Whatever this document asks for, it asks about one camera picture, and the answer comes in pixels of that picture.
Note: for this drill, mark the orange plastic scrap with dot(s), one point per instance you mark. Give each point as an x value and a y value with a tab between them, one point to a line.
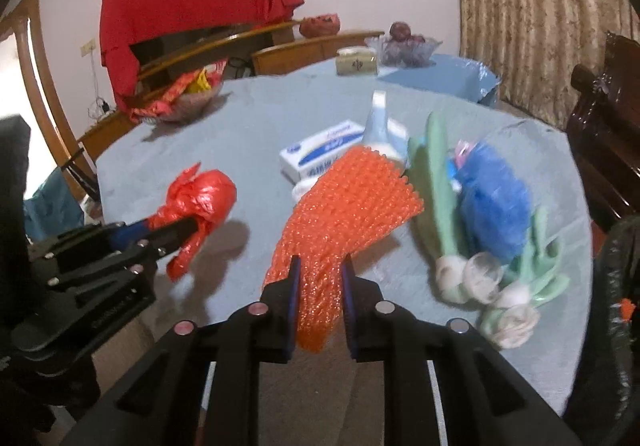
626	310

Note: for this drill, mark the grey-blue fluffy tablecloth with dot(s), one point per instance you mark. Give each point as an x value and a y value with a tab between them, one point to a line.
250	125

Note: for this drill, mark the light blue cloth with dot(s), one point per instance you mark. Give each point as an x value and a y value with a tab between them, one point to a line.
440	80

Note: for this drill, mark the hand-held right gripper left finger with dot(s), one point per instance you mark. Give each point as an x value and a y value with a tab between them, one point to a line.
295	306

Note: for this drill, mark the black bin bag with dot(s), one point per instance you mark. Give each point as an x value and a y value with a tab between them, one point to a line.
615	376

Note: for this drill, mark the pink plastic wrapper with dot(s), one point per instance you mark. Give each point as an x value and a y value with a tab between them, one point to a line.
466	150

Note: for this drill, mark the light wooden chair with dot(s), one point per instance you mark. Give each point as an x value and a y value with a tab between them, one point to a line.
310	50

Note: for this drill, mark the white and blue carton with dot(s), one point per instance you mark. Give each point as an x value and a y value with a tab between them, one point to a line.
315	150

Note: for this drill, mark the wall socket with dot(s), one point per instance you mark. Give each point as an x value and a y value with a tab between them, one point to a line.
88	48

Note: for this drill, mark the red plastic bag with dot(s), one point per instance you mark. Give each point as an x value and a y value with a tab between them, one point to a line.
210	196

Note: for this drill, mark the beige patterned curtain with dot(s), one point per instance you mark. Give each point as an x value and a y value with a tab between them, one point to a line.
530	10

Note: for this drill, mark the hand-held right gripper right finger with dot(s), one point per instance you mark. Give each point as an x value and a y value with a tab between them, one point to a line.
348	306

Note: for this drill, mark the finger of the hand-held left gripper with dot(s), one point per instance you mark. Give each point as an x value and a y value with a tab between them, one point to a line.
130	233
175	233

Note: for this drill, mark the beige tissue box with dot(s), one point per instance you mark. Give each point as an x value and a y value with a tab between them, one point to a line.
356	61

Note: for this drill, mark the teal cloth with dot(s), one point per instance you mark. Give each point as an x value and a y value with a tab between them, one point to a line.
52	206

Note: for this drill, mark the dark carved wooden chair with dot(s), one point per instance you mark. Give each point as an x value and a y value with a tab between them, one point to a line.
605	135

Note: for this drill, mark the artificial white tulip bouquet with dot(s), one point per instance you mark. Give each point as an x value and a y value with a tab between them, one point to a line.
445	211

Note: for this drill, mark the blue plastic bag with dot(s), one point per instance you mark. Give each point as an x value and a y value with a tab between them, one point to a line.
495	206

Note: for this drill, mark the wooden door frame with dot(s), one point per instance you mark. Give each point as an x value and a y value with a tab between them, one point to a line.
45	75

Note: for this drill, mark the wooden chair backs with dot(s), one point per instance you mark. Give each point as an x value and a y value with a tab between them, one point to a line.
210	48

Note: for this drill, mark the knotted red bag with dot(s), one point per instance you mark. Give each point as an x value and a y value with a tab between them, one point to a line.
320	25

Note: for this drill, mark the glass fruit bowl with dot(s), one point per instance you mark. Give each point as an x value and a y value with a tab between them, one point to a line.
405	54

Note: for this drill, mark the blue hand cream tube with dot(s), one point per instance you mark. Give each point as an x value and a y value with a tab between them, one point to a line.
381	125

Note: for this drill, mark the red apple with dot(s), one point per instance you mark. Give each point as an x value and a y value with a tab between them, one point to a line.
400	31

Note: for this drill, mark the glass snack bowl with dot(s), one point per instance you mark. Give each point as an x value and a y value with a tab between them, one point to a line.
192	103

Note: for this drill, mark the orange bubble wrap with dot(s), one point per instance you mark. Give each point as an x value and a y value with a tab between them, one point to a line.
350	206

